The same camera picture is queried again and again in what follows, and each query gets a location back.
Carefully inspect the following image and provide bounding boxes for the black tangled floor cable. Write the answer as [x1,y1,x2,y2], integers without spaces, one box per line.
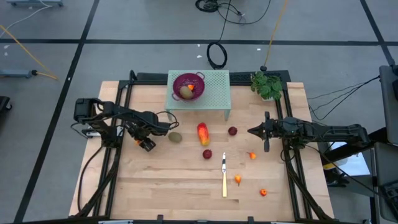
[195,0,272,26]

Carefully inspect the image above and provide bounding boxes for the black aluminium table frame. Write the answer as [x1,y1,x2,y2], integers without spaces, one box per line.
[73,69,336,222]

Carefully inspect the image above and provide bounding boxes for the green plant in white pot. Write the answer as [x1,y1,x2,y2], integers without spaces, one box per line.
[249,71,284,101]

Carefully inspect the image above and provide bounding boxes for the black floor object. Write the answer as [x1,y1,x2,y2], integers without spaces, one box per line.
[0,95,13,112]

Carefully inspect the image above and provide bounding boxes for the magenta plastic colander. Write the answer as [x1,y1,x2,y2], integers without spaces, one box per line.
[172,71,206,102]

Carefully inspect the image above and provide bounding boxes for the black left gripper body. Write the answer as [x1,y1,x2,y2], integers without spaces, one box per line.
[128,119,157,153]

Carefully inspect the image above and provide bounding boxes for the pale green perforated shelf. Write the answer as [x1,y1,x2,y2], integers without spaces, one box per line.
[164,69,233,121]

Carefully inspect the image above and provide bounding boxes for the brown-green kiwi fruit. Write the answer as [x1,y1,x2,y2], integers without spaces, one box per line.
[179,85,194,100]
[168,131,183,144]

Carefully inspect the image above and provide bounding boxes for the knife with cream handle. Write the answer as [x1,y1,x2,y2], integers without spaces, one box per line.
[221,152,228,198]

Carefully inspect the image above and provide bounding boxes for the grey furniture panel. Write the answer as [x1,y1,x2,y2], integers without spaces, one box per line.
[373,141,398,223]
[378,64,398,146]

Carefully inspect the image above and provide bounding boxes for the yellow hanging cord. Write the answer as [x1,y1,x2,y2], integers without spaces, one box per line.
[262,0,289,72]

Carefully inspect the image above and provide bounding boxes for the grey floor power box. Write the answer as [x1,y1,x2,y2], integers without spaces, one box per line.
[0,68,38,78]

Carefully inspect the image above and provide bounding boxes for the red-yellow mango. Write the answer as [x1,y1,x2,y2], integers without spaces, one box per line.
[197,122,211,147]

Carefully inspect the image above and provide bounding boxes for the white floor panel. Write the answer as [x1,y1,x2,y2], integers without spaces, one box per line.
[328,141,373,177]

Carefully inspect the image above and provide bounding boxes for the grey floor bar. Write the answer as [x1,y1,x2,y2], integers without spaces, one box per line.
[6,0,64,7]

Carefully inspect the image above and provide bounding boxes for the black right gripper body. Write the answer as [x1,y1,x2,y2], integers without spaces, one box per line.
[264,111,294,153]

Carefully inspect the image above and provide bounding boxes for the black cable with coil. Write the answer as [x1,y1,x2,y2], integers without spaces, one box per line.
[206,0,233,70]

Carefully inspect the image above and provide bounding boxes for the yellow floor cable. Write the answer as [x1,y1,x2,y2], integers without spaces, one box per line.
[0,24,59,80]

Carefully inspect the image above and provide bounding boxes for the black diagonal beam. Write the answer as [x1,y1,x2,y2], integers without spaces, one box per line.
[323,126,389,164]

